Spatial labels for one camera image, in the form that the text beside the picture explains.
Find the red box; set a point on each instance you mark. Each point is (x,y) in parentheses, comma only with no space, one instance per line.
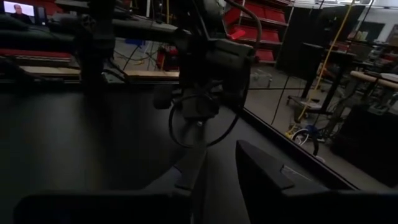
(168,57)

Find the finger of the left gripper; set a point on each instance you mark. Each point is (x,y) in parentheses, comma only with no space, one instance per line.
(200,132)

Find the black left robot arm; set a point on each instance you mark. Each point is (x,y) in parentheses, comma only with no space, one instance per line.
(140,32)

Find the small lit monitor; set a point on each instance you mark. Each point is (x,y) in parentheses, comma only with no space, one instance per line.
(18,8)

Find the black pedestal table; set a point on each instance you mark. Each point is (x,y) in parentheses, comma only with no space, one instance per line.
(329,62)

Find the wooden workbench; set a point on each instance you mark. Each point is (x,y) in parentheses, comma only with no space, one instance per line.
(373,79)

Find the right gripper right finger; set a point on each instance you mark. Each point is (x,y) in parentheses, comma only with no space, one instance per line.
(261,174)

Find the red bin shelving rack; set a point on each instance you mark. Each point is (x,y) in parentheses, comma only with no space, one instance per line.
(264,34)

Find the black equipment case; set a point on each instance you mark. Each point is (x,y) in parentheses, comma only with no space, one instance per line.
(367,146)

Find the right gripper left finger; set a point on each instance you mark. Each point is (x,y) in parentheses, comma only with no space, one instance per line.
(194,168)

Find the yellow pole stand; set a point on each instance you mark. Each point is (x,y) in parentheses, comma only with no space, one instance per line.
(329,53)

